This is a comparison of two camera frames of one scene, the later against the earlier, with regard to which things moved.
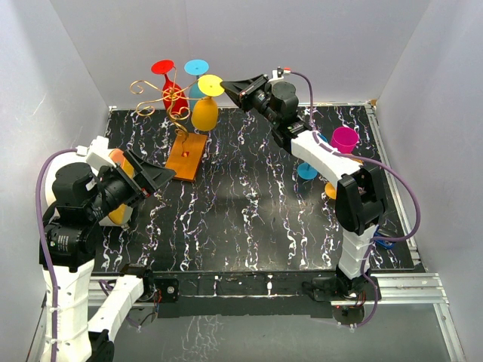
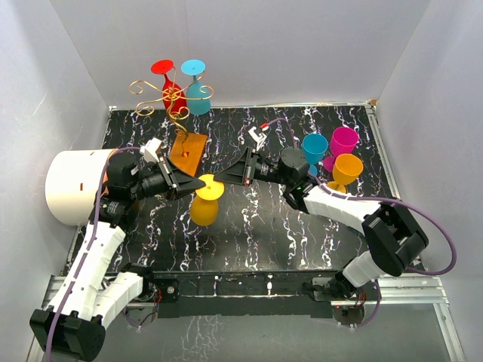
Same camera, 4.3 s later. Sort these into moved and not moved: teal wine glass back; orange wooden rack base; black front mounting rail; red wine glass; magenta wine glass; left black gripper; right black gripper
Moved: left black gripper; right black gripper
Not moved: red wine glass; magenta wine glass; orange wooden rack base; black front mounting rail; teal wine glass back
